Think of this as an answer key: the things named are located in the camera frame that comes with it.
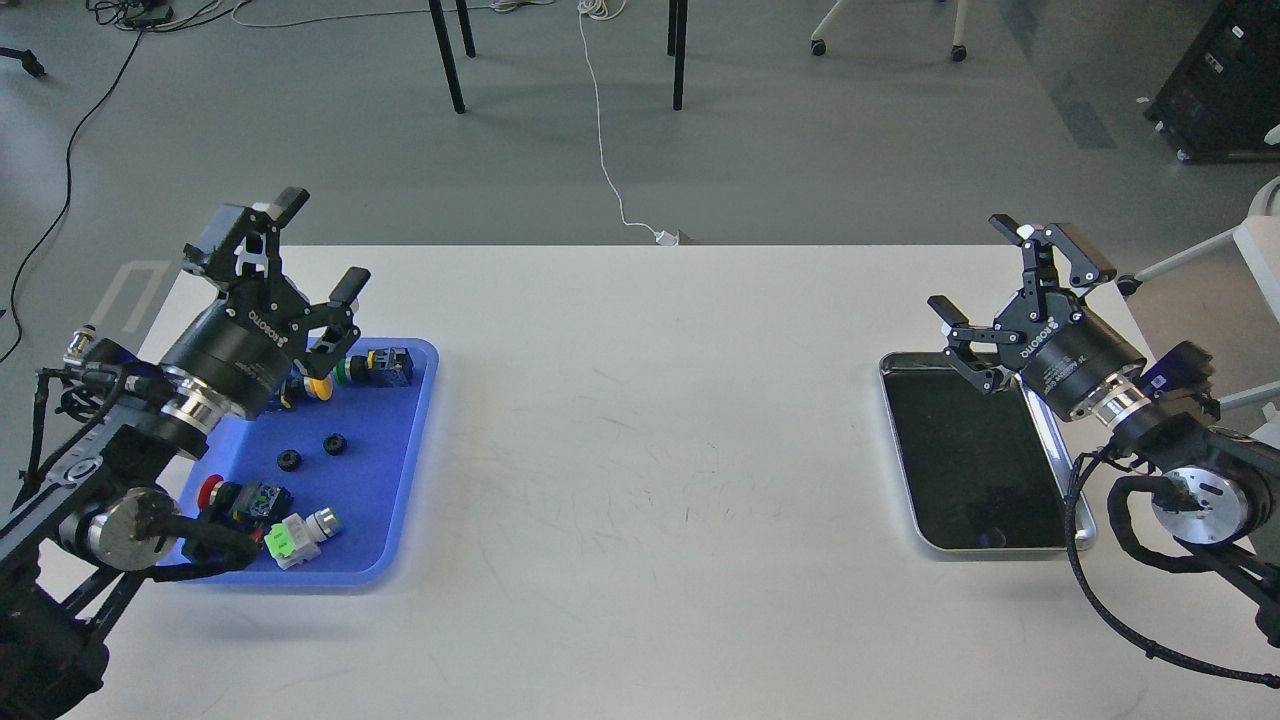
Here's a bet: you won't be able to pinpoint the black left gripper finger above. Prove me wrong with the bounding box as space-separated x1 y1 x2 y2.
182 187 310 301
305 266 371 331

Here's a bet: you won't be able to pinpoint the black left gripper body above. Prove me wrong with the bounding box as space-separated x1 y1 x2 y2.
160 278 360 419

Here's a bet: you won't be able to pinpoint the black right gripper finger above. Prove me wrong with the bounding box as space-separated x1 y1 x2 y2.
927 295 1011 393
989 214 1117 319

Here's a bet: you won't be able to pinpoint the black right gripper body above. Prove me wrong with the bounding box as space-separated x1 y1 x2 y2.
995 290 1147 421

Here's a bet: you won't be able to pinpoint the small black gear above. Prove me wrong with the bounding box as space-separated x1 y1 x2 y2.
323 433 348 456
276 448 302 471

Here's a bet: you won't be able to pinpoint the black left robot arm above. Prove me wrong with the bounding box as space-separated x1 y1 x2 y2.
1 187 370 719

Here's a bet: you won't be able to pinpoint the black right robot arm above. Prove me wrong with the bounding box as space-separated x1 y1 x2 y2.
928 214 1277 688

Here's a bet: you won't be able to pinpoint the silver metal tray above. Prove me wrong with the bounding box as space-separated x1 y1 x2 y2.
879 352 1074 561

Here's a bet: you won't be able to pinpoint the blue plastic tray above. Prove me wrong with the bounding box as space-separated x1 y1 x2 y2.
177 337 439 591

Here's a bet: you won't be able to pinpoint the white chair at right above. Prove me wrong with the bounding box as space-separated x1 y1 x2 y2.
1128 179 1279 430

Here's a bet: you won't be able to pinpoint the black equipment case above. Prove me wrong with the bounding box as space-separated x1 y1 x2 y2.
1144 1 1279 163

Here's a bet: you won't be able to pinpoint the black table legs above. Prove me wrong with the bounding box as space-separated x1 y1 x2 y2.
428 1 690 114

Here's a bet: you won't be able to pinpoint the white office chair base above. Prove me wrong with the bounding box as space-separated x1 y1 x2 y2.
808 1 975 64

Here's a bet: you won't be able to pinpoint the yellow push button switch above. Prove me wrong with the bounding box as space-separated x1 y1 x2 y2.
262 372 335 413

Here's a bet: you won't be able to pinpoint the green push button switch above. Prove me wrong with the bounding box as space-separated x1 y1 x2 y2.
332 346 413 388

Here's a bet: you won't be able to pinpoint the red push button switch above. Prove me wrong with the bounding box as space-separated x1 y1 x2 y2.
196 474 294 536

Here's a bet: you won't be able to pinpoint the white green switch module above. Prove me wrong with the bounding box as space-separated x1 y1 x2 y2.
262 507 344 570

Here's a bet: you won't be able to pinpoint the black floor cable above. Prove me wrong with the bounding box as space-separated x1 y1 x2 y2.
0 0 236 363

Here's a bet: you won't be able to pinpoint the white floor cable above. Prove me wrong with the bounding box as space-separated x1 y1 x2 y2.
230 0 681 246

